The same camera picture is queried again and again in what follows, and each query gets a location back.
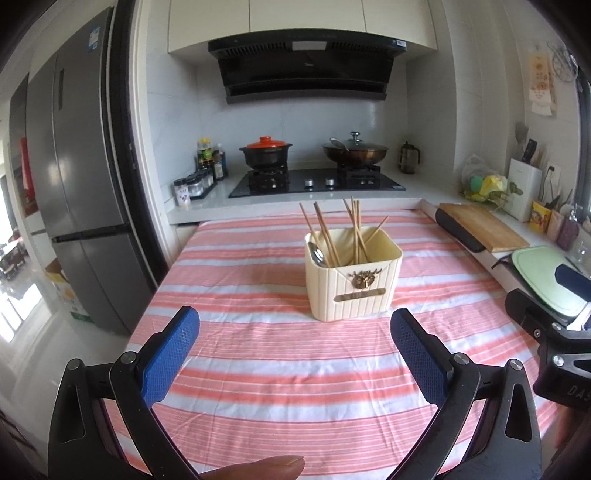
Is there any window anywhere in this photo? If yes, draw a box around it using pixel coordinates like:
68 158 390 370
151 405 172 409
575 55 591 217

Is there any yellow packet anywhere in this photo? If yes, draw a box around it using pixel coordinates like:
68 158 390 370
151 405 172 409
530 200 552 232

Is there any black range hood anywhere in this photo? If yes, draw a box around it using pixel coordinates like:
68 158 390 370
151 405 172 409
208 34 409 106

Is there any white knife block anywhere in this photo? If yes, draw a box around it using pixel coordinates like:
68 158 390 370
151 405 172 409
507 158 543 222

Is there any plastic bag of vegetables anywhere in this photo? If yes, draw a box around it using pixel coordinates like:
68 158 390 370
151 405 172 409
461 154 525 206

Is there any light green tray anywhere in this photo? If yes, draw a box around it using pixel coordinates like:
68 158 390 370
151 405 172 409
510 246 591 324

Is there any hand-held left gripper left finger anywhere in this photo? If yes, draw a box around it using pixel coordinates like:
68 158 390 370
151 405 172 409
48 305 201 480

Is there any grey refrigerator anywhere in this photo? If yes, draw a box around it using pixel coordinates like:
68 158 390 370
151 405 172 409
25 7 139 337

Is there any wok with glass lid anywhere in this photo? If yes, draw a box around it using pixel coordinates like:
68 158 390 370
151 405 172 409
322 131 389 168

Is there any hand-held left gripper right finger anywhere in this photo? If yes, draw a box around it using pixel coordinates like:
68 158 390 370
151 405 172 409
390 308 543 480

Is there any hanging wall calendar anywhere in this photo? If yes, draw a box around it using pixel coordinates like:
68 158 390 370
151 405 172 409
527 44 557 115

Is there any purple cup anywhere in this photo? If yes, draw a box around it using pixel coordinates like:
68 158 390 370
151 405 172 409
556 217 580 251

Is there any hanging wire rack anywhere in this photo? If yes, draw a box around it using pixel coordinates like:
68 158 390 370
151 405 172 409
547 41 581 84

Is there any bundle of brown chopsticks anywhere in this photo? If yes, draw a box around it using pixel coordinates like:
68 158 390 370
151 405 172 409
299 196 389 268

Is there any printed cardboard box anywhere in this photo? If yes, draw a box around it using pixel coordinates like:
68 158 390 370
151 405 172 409
45 258 91 322

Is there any cream ribbed utensil holder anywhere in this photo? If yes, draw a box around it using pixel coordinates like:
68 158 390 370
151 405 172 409
304 227 403 321

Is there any rack of spice jars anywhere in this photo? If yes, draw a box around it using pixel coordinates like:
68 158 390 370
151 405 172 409
187 168 218 195

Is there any person's left hand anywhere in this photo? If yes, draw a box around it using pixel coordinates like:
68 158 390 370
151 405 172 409
199 455 306 480

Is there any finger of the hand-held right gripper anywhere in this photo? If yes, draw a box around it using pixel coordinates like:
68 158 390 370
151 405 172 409
505 287 583 344
554 263 591 302

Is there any wooden cutting board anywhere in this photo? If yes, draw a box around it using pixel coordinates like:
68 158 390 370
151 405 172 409
438 202 531 252

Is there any white wall cabinet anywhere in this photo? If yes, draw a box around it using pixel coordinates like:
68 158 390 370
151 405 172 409
168 0 438 54

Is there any black glass gas stove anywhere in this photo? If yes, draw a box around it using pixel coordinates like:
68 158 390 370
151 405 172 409
228 167 407 199

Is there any pink striped tablecloth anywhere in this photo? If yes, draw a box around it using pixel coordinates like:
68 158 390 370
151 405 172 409
99 209 561 480

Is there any grey spatula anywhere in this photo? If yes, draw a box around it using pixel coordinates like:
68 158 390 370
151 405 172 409
514 122 530 160

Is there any black pot with orange lid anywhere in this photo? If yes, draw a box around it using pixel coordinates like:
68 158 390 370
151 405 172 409
239 136 291 169

